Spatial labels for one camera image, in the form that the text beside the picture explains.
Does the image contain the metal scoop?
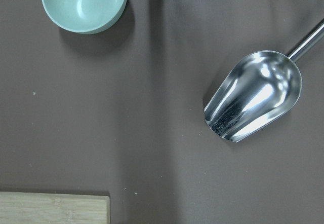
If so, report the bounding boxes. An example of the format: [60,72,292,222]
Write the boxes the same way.
[204,21,323,142]

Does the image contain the mint green bowl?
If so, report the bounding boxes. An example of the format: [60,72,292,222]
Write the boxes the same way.
[42,0,127,34]

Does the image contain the wooden cutting board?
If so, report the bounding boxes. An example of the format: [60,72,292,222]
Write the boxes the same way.
[1,192,110,223]

